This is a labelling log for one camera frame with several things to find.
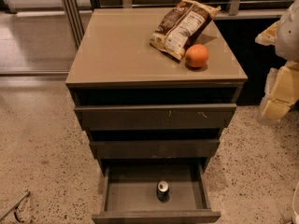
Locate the grey top drawer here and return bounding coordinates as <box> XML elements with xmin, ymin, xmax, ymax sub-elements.
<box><xmin>75</xmin><ymin>104</ymin><xmax>236</xmax><ymax>131</ymax></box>

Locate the blue pepsi can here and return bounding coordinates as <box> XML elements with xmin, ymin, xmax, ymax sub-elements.
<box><xmin>156</xmin><ymin>180</ymin><xmax>169</xmax><ymax>202</ymax></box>

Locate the grey open bottom drawer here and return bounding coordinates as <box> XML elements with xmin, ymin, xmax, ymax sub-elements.
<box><xmin>93</xmin><ymin>163</ymin><xmax>221</xmax><ymax>224</ymax></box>

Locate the grey middle drawer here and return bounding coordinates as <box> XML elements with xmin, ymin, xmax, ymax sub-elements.
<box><xmin>90</xmin><ymin>139</ymin><xmax>220</xmax><ymax>159</ymax></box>

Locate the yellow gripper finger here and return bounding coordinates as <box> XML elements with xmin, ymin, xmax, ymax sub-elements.
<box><xmin>255</xmin><ymin>21</ymin><xmax>278</xmax><ymax>46</ymax></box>
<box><xmin>261</xmin><ymin>61</ymin><xmax>299</xmax><ymax>120</ymax></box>

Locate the metal bar on floor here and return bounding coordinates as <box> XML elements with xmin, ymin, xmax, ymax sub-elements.
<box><xmin>0</xmin><ymin>190</ymin><xmax>30</xmax><ymax>223</ymax></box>

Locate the grey drawer cabinet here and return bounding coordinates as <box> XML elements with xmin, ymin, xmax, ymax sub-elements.
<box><xmin>66</xmin><ymin>8</ymin><xmax>247</xmax><ymax>166</ymax></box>

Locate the brown chip bag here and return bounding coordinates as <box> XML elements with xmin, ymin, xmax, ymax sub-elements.
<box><xmin>149</xmin><ymin>0</ymin><xmax>221</xmax><ymax>61</ymax></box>

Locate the orange fruit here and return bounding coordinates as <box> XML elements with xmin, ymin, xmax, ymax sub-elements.
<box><xmin>185</xmin><ymin>44</ymin><xmax>209</xmax><ymax>68</ymax></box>

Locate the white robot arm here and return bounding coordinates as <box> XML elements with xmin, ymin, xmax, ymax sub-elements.
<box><xmin>255</xmin><ymin>0</ymin><xmax>299</xmax><ymax>125</ymax></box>

